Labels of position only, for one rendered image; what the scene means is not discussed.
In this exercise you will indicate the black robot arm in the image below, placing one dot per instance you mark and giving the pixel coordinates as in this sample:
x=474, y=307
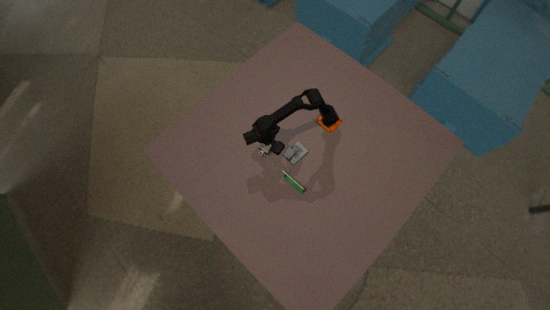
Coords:
x=267, y=124

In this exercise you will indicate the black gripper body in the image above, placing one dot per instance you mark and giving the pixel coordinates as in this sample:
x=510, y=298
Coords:
x=277, y=146

